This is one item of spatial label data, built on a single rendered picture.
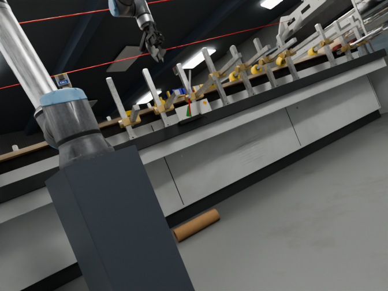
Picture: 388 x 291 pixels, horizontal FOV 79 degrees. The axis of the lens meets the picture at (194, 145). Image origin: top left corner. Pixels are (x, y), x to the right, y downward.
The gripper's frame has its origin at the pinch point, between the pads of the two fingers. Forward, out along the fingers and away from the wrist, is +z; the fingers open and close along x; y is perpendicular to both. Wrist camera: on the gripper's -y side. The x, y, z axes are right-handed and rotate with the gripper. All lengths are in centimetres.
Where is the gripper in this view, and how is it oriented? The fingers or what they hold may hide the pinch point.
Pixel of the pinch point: (159, 60)
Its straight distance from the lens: 145.6
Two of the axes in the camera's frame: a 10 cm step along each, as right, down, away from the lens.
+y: 7.0, -2.9, -6.5
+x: 6.0, -2.5, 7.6
